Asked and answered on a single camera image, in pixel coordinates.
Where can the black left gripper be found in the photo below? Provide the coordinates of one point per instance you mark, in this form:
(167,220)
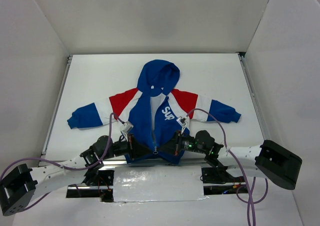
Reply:
(130,146)

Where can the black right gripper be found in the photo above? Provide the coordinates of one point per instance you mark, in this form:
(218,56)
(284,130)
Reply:
(178,143)

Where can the blue white red hooded jacket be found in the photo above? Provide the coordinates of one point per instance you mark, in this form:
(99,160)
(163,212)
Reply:
(153,108)

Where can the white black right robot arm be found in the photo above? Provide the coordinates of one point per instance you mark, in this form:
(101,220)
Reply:
(269,160)

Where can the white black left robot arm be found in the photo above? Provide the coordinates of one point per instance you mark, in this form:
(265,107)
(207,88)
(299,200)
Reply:
(23,184)

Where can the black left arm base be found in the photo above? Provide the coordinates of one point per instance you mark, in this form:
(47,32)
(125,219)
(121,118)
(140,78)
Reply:
(100,186)

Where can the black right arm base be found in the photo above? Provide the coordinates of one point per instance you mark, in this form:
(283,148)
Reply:
(219,182)

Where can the white foam board front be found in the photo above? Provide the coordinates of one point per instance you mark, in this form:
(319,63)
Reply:
(165,183)

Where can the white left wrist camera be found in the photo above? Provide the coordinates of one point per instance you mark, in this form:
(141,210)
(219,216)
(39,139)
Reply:
(126,128)

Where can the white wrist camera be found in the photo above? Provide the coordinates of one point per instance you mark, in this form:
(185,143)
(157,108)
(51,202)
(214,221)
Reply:
(126,128)
(184,124)

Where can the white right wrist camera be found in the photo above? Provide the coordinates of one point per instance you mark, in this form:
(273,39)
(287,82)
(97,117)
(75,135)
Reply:
(184,124)

